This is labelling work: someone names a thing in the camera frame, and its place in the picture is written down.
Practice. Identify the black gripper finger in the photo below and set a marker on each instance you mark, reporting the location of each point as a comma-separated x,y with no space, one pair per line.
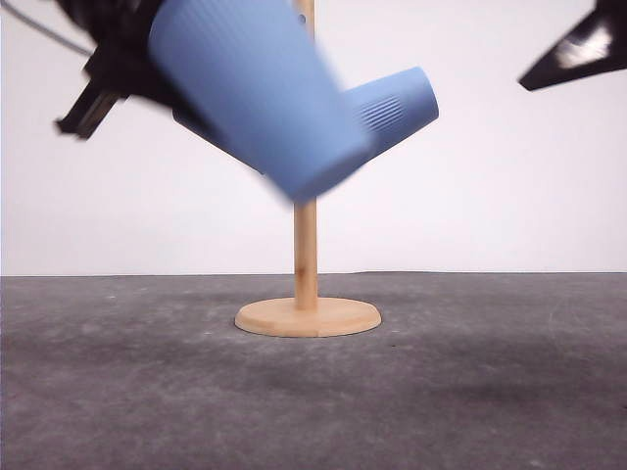
596,45

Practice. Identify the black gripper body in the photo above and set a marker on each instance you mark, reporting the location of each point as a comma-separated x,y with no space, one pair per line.
120,66

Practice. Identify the blue ribbed cup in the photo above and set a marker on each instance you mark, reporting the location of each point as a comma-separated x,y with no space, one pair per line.
254,73
218,138
388,109

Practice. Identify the wooden mug tree stand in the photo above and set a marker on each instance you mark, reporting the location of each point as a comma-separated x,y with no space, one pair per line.
307,315

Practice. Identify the grey cable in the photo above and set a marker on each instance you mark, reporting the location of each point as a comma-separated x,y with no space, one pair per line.
48,32

